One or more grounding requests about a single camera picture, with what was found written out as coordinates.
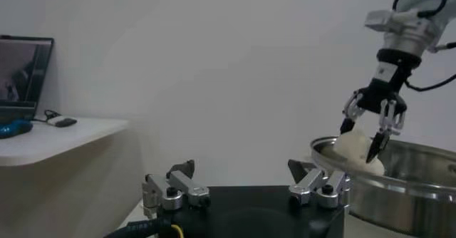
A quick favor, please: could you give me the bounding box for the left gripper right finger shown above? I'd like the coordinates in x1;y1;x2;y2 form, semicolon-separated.
287;159;352;210

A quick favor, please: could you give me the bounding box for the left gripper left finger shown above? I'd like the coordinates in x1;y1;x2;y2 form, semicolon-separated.
141;159;212;219

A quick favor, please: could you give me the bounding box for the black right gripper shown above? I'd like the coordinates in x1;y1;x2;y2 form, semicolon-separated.
339;48;423;165

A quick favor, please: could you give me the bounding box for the white steamed baozi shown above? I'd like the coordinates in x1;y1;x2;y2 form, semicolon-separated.
333;128;386;176

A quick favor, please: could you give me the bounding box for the stainless steel steamer basket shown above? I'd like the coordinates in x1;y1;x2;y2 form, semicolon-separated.
309;135;456;238

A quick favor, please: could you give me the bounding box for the white side table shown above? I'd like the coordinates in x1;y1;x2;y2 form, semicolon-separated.
0;117;130;167

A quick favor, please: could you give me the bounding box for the small black dongle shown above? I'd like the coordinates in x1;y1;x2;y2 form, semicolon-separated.
55;117;78;128

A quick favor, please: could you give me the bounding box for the blue computer mouse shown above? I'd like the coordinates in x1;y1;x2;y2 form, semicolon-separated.
0;118;34;140

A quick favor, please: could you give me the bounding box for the black laptop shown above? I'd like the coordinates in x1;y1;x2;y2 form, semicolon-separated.
0;35;55;123

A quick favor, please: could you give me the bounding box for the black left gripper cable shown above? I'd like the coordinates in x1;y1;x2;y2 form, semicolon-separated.
103;217;185;238

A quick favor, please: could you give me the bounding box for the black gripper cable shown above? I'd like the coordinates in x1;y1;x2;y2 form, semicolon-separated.
103;217;185;238
404;73;456;93

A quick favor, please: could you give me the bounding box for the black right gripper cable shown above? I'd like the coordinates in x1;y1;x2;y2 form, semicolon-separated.
404;73;456;93

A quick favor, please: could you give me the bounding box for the thin black looped cable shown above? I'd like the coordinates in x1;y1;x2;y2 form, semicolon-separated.
33;109;61;123

